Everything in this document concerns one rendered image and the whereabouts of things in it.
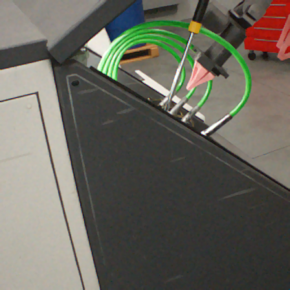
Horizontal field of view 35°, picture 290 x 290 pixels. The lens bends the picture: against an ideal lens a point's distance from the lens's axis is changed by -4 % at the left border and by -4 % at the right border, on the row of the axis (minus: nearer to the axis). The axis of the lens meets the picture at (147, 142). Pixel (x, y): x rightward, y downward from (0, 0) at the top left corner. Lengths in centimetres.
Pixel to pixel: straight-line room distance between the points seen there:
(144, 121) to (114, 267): 30
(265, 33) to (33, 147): 489
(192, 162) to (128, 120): 15
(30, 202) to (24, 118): 15
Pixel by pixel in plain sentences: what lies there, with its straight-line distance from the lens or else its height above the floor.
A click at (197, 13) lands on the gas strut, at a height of 149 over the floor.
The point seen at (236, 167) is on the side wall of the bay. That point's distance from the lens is 93.
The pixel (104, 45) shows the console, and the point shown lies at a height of 130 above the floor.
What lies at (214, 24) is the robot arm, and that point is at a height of 139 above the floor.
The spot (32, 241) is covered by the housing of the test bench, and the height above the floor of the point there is 115.
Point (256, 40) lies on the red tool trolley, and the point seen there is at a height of 27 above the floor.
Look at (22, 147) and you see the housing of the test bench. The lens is 77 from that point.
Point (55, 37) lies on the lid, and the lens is 72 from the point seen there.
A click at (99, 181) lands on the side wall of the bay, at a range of 82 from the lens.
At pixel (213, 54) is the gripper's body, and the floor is 132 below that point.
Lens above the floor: 164
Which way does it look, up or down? 25 degrees down
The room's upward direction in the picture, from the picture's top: 7 degrees counter-clockwise
